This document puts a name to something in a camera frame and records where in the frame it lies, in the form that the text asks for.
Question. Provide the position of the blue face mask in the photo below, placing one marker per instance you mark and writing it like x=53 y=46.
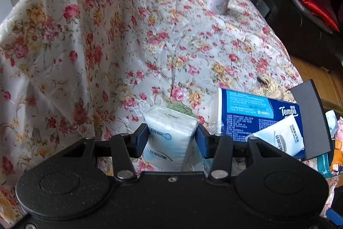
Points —
x=331 y=121

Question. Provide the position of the yellow crochet doily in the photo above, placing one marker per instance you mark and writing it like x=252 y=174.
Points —
x=270 y=88

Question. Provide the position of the black sofa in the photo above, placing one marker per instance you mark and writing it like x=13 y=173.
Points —
x=302 y=38

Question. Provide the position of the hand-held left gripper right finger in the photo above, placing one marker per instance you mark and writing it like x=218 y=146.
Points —
x=202 y=139

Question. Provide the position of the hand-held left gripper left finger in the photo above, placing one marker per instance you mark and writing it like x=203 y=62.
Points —
x=140 y=139

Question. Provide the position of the floral blanket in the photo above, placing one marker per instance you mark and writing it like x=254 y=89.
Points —
x=93 y=52

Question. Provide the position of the black rectangular box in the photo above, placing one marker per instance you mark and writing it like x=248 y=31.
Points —
x=312 y=121

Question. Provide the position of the green patterned pouch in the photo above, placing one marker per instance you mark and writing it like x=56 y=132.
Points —
x=181 y=109

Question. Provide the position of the white tissue pack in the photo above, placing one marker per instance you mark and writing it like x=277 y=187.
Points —
x=278 y=135
x=171 y=137

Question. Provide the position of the teal metal tin box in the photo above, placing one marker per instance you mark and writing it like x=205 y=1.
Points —
x=325 y=164

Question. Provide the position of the blue tissue pack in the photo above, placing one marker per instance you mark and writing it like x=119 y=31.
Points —
x=249 y=111

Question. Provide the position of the orange plush toy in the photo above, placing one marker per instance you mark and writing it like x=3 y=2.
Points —
x=337 y=162

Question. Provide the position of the red cushion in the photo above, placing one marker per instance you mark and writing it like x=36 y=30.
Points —
x=316 y=3

